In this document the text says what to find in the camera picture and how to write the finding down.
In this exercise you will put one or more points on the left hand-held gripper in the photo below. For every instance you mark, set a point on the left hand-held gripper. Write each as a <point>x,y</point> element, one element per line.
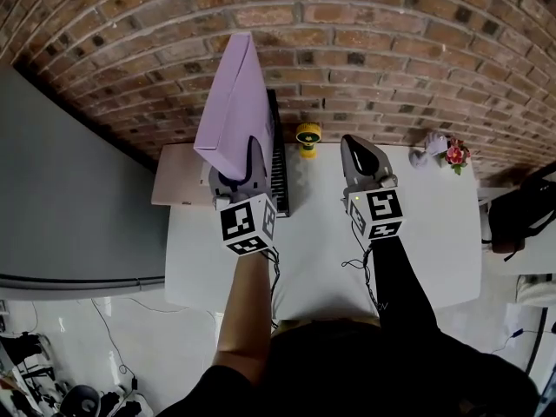
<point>243,224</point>

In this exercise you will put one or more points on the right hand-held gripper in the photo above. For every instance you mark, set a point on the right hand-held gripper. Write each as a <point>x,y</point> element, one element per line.
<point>382,211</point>

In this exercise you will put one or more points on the black mesh file rack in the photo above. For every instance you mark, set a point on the black mesh file rack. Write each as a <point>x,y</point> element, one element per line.
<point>280,180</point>

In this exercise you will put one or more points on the lilac folder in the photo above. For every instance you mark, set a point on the lilac folder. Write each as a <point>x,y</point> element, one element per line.
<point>234,111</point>

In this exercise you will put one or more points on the person's right forearm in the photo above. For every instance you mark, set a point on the person's right forearm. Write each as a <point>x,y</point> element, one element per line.
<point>399,285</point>

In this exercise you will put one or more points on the person's left forearm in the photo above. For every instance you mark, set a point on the person's left forearm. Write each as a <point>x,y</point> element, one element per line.
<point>245,311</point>

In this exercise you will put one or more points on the white paper card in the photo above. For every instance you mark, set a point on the white paper card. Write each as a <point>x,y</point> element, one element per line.
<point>203,176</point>

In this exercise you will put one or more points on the yellow small desk fan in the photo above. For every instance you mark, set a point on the yellow small desk fan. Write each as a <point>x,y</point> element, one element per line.
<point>308,137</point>

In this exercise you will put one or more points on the pink top side cabinet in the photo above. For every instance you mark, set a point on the pink top side cabinet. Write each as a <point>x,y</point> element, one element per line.
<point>178,176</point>

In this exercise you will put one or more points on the pink flower pot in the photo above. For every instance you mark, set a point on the pink flower pot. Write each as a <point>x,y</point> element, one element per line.
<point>455,154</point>

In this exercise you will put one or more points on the person's khaki trousers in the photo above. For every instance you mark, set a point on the person's khaki trousers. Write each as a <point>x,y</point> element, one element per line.
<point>304,323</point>

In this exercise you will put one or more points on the chair with brown seat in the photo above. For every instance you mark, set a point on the chair with brown seat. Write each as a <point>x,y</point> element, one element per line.
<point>506,246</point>

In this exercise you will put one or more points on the black backpack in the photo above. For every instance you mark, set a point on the black backpack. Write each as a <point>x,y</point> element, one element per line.
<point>521,215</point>

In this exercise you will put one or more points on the grey refrigerator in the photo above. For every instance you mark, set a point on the grey refrigerator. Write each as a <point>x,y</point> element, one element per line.
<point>74,189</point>

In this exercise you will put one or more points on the person's black shirt torso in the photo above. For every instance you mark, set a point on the person's black shirt torso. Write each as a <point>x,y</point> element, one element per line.
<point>356,372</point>

